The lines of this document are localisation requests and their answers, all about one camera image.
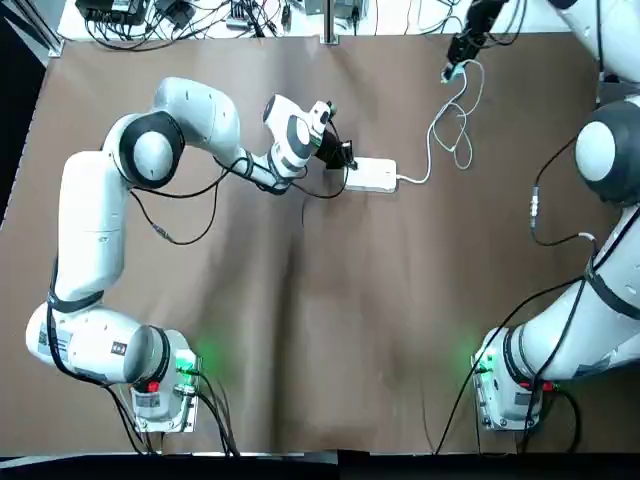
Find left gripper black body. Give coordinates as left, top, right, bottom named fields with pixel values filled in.
left=313, top=128, right=347, bottom=172

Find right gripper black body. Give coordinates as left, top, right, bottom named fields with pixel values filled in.
left=462, top=0, right=506, bottom=36

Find teal phone charger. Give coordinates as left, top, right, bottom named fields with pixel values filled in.
left=440, top=60, right=470, bottom=84

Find white power strip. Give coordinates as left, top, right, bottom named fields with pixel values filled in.
left=342, top=156, right=400, bottom=195

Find thin white charger cable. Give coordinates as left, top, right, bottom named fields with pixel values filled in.
left=431, top=59, right=487, bottom=171

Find black power adapter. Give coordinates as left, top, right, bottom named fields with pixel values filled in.
left=155, top=0, right=196, bottom=29

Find grey power strip cable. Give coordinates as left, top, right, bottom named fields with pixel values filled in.
left=397, top=15, right=471, bottom=186

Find aluminium profile post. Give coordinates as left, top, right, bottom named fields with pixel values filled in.
left=322, top=0, right=340, bottom=46

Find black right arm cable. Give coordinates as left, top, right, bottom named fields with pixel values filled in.
left=434, top=134, right=640, bottom=455

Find black network switch box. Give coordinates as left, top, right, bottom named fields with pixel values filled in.
left=74, top=0, right=149, bottom=27

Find black left base cables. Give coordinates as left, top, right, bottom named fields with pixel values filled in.
left=122, top=368, right=242, bottom=457

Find black base cables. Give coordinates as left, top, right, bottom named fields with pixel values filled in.
left=514, top=382, right=584, bottom=455
left=122, top=368, right=242, bottom=457

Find aluminium frame rail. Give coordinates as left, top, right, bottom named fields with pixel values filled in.
left=29, top=14, right=67, bottom=57

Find black right base cables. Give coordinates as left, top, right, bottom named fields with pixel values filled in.
left=514, top=382, right=584, bottom=455

